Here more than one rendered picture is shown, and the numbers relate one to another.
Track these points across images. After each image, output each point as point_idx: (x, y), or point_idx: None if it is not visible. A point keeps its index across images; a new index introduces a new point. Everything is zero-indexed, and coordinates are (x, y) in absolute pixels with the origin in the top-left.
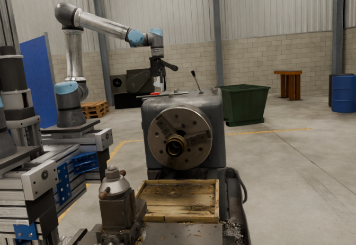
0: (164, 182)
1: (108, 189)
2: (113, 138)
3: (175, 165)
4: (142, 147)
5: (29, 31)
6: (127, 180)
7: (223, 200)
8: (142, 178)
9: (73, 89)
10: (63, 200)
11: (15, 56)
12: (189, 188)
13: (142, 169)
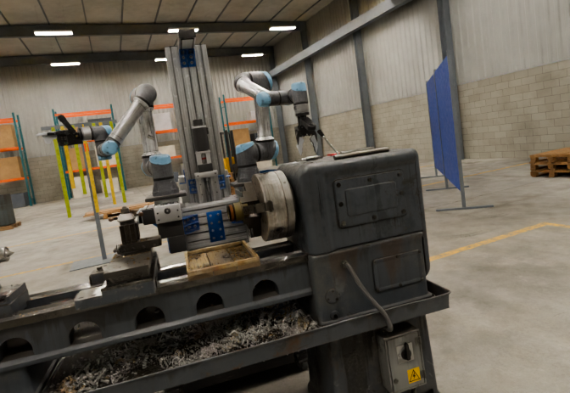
0: (245, 246)
1: (116, 217)
2: (538, 215)
3: (261, 234)
4: (560, 239)
5: (498, 37)
6: (460, 277)
7: (316, 298)
8: (480, 282)
9: (243, 149)
10: (214, 239)
11: (197, 126)
12: (242, 256)
13: (500, 271)
